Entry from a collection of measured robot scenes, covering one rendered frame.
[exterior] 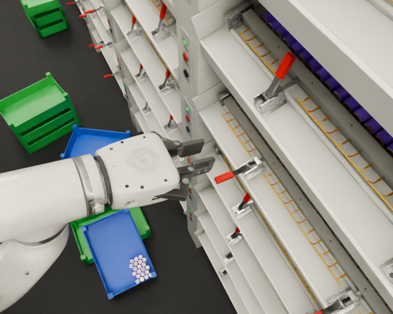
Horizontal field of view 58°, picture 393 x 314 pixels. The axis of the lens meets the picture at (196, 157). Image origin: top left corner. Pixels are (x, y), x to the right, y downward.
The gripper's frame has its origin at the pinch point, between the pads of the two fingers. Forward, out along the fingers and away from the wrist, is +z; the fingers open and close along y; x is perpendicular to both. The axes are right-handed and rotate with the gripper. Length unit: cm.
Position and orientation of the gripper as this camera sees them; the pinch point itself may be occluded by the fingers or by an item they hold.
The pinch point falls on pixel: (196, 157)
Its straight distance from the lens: 56.5
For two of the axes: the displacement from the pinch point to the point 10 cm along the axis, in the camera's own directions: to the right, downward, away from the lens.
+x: -2.1, 6.1, 7.6
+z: 8.8, -2.3, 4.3
